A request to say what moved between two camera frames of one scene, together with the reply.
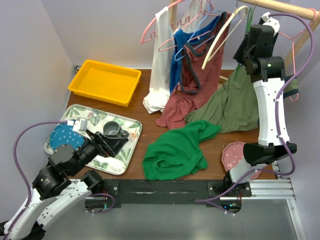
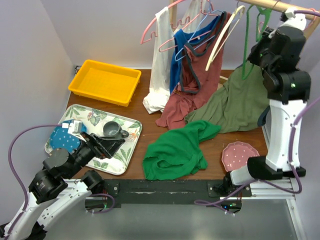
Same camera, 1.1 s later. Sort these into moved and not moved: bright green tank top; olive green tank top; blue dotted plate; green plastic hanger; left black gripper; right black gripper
Moved: green plastic hanger; right black gripper
Not moved: left black gripper; olive green tank top; blue dotted plate; bright green tank top
